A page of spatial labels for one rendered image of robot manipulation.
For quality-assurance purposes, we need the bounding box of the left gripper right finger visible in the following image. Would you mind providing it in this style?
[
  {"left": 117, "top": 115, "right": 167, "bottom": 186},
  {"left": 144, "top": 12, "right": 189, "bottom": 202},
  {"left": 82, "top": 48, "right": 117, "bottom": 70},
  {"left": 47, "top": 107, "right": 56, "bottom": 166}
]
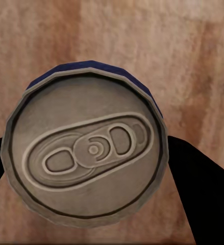
[{"left": 168, "top": 136, "right": 224, "bottom": 245}]

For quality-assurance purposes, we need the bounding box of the can of soda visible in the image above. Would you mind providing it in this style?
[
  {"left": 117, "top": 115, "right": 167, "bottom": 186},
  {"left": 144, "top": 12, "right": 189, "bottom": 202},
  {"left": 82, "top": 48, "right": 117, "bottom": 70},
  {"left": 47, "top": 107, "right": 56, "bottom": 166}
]
[{"left": 0, "top": 60, "right": 169, "bottom": 229}]

